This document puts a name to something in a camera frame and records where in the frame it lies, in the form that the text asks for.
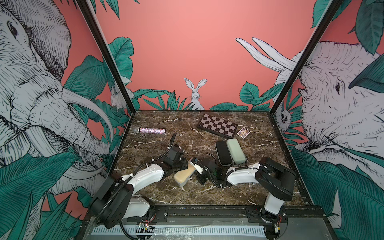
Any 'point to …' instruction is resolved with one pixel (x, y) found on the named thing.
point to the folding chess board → (217, 125)
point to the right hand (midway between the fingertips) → (193, 170)
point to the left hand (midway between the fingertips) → (189, 161)
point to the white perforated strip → (192, 230)
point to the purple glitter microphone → (154, 130)
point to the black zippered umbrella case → (224, 153)
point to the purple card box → (243, 132)
